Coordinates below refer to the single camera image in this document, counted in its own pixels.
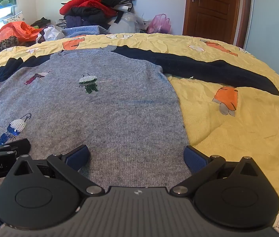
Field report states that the dark olive cloth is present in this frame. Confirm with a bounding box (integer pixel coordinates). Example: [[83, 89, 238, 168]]
[[31, 17, 51, 29]]

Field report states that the leopard print cloth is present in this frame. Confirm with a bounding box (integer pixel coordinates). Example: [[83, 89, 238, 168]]
[[0, 36, 19, 53]]

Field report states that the orange plastic bag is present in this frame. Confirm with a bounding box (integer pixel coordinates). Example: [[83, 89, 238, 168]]
[[0, 21, 43, 46]]

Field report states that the white crumpled bag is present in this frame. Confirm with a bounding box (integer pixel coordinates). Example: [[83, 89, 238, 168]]
[[36, 26, 64, 42]]

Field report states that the grey sweater with navy sleeves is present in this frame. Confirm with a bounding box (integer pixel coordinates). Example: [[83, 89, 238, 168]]
[[0, 45, 279, 228]]

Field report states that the yellow printed quilt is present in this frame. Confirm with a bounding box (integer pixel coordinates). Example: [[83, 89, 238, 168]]
[[0, 33, 279, 237]]

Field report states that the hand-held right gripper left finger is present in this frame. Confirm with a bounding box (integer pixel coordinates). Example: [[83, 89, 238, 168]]
[[5, 144, 105, 197]]

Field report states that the red garment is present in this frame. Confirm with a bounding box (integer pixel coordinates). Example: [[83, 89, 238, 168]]
[[59, 0, 117, 18]]

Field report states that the clear plastic bag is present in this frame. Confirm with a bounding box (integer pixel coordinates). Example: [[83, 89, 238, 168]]
[[115, 4, 150, 34]]

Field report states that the floral pillow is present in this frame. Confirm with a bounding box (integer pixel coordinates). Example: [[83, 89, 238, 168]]
[[2, 11, 25, 24]]

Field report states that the brown wooden door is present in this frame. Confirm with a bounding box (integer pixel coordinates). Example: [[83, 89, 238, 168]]
[[182, 0, 253, 48]]

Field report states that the pink plastic bag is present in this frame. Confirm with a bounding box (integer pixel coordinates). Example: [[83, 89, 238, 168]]
[[146, 14, 172, 34]]

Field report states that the black padded jacket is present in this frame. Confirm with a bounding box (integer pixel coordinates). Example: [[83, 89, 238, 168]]
[[67, 7, 111, 30]]

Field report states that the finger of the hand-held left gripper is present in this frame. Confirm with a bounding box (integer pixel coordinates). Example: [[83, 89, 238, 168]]
[[0, 138, 31, 158]]

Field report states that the light blue knit sweater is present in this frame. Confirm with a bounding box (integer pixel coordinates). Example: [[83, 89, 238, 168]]
[[62, 25, 110, 39]]

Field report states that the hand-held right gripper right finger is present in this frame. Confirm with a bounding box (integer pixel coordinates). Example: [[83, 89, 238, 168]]
[[170, 145, 269, 198]]

